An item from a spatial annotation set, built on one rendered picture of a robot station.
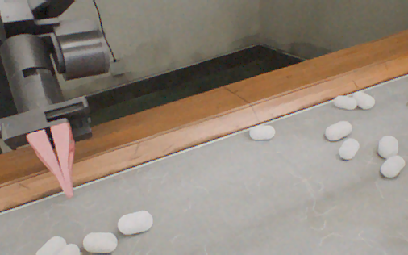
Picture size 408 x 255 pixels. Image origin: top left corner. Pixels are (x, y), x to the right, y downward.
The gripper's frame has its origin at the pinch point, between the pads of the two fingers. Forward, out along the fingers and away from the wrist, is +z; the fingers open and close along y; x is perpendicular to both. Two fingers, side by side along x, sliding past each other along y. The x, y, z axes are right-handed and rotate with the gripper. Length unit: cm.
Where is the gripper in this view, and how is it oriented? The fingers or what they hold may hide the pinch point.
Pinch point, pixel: (68, 190)
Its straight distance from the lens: 43.3
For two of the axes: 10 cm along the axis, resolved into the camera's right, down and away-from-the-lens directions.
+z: 3.5, 9.0, -2.7
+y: 9.3, -3.0, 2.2
